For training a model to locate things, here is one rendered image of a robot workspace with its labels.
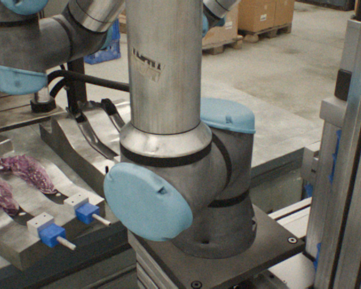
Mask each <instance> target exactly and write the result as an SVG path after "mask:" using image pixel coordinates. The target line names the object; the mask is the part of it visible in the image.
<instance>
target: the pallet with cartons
mask: <svg viewBox="0 0 361 289"><path fill-rule="evenodd" d="M294 8H295V0H242V1H241V2H240V3H238V24H237V31H238V32H243V33H245V34H246V36H245V37H242V41H245V42H249V43H253V44H254V43H257V41H258V36H260V37H265V38H268V39H272V38H274V37H276V35H275V34H276V32H280V33H286V34H288V33H291V28H292V21H293V13H294Z"/></svg>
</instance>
